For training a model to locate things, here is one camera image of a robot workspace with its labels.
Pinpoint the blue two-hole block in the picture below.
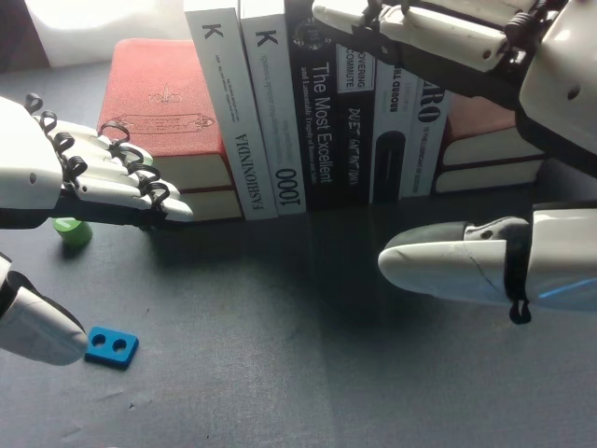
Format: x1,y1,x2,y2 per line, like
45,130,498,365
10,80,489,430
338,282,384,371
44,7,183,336
84,326,140,371

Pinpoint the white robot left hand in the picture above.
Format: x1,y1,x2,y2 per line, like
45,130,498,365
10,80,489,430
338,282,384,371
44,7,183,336
0,92,195,368

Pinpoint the white backdrop sheet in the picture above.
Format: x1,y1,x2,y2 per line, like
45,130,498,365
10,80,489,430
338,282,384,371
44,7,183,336
27,0,243,69

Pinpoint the white FASHIONINDIA book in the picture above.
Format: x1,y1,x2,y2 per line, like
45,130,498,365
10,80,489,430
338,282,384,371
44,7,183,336
185,7,280,221

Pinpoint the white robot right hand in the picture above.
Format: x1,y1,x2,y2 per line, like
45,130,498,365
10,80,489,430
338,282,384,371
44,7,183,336
311,0,597,326

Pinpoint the black and white book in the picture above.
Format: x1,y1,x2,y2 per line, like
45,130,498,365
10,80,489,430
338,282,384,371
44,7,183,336
370,60,416,204

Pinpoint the white 1000 book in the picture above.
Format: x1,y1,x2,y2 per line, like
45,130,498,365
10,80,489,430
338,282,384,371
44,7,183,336
241,13,308,218

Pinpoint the white FARO book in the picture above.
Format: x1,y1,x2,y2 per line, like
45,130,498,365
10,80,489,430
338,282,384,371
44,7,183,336
399,77,453,200

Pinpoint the black The Most Excellent book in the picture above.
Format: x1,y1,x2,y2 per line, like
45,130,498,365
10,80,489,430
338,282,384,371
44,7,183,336
284,0,344,211

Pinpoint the green cylinder block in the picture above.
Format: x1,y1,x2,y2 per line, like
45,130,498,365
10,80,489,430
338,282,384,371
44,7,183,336
51,217,93,248

